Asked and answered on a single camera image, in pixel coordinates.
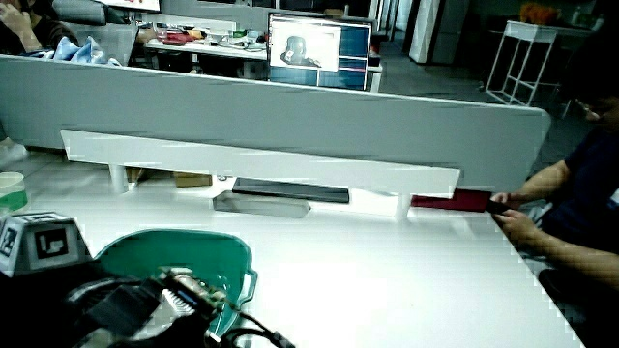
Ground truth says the grey office chair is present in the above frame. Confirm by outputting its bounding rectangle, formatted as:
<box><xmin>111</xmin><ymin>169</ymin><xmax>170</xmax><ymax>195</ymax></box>
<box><xmin>52</xmin><ymin>0</ymin><xmax>139</xmax><ymax>67</ymax></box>

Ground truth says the white metal rack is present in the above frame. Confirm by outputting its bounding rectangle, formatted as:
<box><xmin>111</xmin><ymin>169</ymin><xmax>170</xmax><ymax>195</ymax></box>
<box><xmin>486</xmin><ymin>19</ymin><xmax>560</xmax><ymax>107</ymax></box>

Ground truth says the grey flat tray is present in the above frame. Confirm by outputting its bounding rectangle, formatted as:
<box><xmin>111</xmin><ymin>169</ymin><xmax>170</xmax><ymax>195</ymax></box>
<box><xmin>212</xmin><ymin>189</ymin><xmax>311</xmax><ymax>219</ymax></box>

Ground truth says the person's right hand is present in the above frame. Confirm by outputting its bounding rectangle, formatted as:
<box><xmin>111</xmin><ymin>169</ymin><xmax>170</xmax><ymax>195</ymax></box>
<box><xmin>0</xmin><ymin>211</ymin><xmax>228</xmax><ymax>348</ymax></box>

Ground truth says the red object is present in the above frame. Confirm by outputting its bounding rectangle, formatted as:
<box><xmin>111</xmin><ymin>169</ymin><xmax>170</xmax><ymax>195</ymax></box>
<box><xmin>162</xmin><ymin>31</ymin><xmax>195</xmax><ymax>47</ymax></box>

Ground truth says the teal plastic basin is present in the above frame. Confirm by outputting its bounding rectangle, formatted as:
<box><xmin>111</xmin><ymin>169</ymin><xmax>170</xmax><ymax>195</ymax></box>
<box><xmin>95</xmin><ymin>228</ymin><xmax>259</xmax><ymax>339</ymax></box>

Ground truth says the long grey desk partition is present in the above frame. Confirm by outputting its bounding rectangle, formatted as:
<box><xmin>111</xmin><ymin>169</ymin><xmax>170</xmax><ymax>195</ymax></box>
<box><xmin>0</xmin><ymin>53</ymin><xmax>552</xmax><ymax>194</ymax></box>

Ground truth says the white and green paper cup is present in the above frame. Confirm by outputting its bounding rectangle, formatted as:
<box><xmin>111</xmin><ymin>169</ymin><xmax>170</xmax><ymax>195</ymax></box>
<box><xmin>0</xmin><ymin>171</ymin><xmax>29</xmax><ymax>214</ymax></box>

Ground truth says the black phone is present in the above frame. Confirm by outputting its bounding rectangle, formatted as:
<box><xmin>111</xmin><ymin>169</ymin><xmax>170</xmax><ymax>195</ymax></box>
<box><xmin>486</xmin><ymin>200</ymin><xmax>512</xmax><ymax>217</ymax></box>

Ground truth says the orange object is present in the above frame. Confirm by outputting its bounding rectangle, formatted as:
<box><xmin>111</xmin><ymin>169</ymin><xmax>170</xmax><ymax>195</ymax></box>
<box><xmin>519</xmin><ymin>2</ymin><xmax>558</xmax><ymax>25</ymax></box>

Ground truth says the computer monitor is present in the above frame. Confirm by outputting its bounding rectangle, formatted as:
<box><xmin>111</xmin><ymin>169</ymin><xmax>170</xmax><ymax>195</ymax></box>
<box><xmin>266</xmin><ymin>13</ymin><xmax>373</xmax><ymax>92</ymax></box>

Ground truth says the dark red box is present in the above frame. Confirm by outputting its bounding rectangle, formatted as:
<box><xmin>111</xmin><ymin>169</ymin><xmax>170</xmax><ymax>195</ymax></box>
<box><xmin>410</xmin><ymin>188</ymin><xmax>493</xmax><ymax>214</ymax></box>

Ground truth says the light blue cloth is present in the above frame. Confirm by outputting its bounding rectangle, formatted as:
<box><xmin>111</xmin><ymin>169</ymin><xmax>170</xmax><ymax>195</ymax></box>
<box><xmin>52</xmin><ymin>36</ymin><xmax>122</xmax><ymax>67</ymax></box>

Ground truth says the brown cardboard box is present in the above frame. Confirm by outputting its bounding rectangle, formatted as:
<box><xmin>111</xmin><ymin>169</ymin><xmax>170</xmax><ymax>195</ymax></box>
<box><xmin>173</xmin><ymin>171</ymin><xmax>214</xmax><ymax>189</ymax></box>

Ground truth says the white cabinet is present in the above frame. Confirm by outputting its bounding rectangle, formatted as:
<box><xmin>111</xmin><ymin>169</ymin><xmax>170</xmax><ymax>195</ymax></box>
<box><xmin>409</xmin><ymin>0</ymin><xmax>470</xmax><ymax>65</ymax></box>

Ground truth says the black glove cable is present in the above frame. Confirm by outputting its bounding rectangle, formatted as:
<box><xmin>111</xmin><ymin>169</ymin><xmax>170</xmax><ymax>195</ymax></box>
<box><xmin>207</xmin><ymin>311</ymin><xmax>296</xmax><ymax>348</ymax></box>

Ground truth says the black keyboard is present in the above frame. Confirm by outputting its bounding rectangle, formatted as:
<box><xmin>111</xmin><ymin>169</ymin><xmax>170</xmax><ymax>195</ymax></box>
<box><xmin>231</xmin><ymin>177</ymin><xmax>350</xmax><ymax>204</ymax></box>

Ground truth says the white desk shelf riser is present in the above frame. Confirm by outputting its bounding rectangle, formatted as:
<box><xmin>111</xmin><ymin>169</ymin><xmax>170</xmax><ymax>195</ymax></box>
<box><xmin>60</xmin><ymin>129</ymin><xmax>461</xmax><ymax>221</ymax></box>

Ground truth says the white background desk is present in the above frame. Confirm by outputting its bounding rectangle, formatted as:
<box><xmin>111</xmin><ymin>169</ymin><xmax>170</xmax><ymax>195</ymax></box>
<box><xmin>144</xmin><ymin>38</ymin><xmax>383</xmax><ymax>93</ymax></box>

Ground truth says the white screen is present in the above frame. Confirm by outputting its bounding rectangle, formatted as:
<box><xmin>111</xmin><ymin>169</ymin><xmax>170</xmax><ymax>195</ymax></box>
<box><xmin>96</xmin><ymin>0</ymin><xmax>162</xmax><ymax>14</ymax></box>

